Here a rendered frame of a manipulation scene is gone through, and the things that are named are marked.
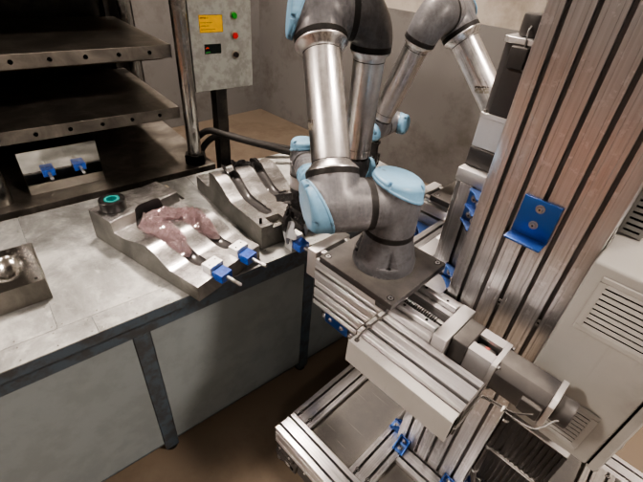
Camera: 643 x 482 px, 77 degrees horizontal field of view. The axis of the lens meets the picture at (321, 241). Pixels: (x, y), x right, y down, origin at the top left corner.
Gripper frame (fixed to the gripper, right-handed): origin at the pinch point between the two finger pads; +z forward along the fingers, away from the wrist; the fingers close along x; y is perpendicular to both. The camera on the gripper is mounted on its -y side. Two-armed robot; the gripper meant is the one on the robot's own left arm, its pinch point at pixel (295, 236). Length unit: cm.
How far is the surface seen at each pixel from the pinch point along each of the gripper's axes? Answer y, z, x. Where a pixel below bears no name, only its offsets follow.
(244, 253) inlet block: 0.2, -2.3, -20.6
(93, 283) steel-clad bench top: -22, 5, -58
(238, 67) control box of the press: -89, -32, 39
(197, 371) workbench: -6, 47, -39
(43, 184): -89, 2, -53
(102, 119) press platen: -88, -19, -26
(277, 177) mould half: -29.0, -5.8, 14.9
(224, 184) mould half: -33.5, -7.3, -6.1
